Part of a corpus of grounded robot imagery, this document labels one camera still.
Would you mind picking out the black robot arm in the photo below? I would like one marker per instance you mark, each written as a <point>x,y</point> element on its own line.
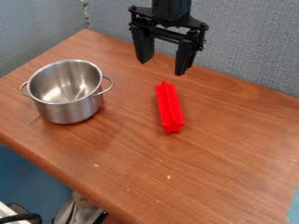
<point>167,21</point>

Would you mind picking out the metal table leg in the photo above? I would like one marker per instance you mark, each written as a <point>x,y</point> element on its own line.
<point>79,211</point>

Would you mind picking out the red star-shaped block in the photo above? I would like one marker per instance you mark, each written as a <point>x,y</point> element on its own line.
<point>170,107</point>

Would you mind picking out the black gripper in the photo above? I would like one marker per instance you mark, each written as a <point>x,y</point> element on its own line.
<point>169,23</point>

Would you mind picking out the stainless steel pot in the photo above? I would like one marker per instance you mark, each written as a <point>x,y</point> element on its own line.
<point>67,90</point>

